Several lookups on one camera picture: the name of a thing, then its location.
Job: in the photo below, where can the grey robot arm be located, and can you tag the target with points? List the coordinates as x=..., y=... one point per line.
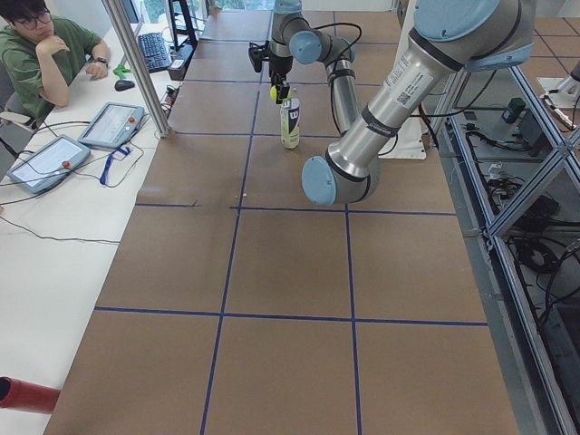
x=292, y=39

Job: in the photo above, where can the aluminium frame column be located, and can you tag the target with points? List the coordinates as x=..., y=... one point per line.
x=123, y=29

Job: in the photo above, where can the teach pendant tablet near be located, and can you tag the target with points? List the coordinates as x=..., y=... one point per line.
x=52, y=163

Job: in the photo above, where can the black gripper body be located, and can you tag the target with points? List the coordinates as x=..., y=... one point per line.
x=276, y=68

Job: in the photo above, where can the teach pendant tablet far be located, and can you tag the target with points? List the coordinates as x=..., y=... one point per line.
x=113, y=126

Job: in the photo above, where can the green object on desk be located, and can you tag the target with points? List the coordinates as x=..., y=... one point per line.
x=121, y=71

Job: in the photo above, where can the person in green shirt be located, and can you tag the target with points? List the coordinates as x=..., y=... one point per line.
x=43, y=53

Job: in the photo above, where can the clear tennis ball can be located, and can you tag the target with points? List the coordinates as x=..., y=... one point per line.
x=289, y=118

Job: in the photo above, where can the second grey robot arm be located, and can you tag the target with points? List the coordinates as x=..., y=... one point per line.
x=447, y=36

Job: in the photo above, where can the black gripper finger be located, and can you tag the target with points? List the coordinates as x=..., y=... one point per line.
x=282, y=92

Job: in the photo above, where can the red cylinder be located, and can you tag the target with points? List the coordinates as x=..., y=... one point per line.
x=18, y=395

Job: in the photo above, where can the black keyboard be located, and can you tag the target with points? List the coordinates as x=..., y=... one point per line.
x=154, y=51

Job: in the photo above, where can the black computer mouse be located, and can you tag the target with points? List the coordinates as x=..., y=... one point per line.
x=122, y=85

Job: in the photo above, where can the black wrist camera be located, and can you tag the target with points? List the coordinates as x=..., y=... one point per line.
x=258, y=55

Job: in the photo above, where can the teach pendant tablet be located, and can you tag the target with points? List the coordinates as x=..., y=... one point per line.
x=113, y=126
x=52, y=163

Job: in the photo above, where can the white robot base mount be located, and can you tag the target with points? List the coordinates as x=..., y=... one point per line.
x=408, y=143

